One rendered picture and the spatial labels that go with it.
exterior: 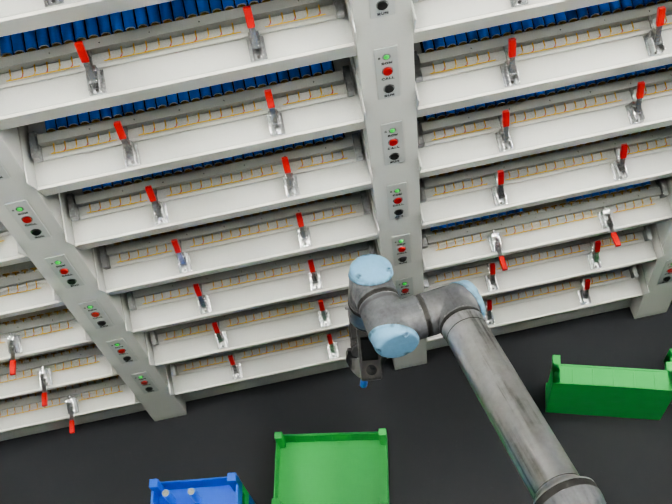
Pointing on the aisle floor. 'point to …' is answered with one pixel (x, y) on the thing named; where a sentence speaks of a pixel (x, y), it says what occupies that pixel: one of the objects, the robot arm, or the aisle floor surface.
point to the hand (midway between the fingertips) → (365, 375)
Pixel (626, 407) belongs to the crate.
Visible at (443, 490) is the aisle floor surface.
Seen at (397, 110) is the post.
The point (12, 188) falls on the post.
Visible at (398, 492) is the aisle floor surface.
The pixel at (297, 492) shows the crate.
